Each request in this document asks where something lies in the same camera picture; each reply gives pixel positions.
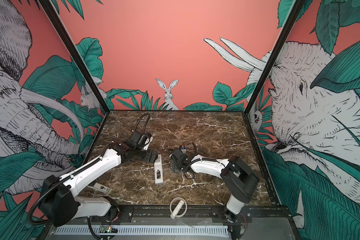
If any white remote control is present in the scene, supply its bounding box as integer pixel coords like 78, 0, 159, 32
154, 155, 164, 184

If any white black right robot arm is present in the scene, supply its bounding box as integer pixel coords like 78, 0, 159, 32
167, 148, 260, 223

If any white remote battery cover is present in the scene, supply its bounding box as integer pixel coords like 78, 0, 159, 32
88, 183, 112, 194

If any small green circuit board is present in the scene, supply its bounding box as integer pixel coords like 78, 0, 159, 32
99, 226, 119, 234

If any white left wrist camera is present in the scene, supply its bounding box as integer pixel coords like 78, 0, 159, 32
143, 136, 153, 151

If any white ring with handle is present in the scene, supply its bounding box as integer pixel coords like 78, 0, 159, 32
169, 197, 188, 220

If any white slotted cable duct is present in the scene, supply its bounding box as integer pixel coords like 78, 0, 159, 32
53, 224, 230, 238

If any black left corner frame post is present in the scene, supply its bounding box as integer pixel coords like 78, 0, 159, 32
39, 0, 110, 115

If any black corner frame post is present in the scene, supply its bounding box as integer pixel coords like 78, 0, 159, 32
39, 0, 110, 115
244, 0, 305, 116

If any black right corner frame post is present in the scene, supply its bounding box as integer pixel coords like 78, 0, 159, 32
244, 0, 305, 116

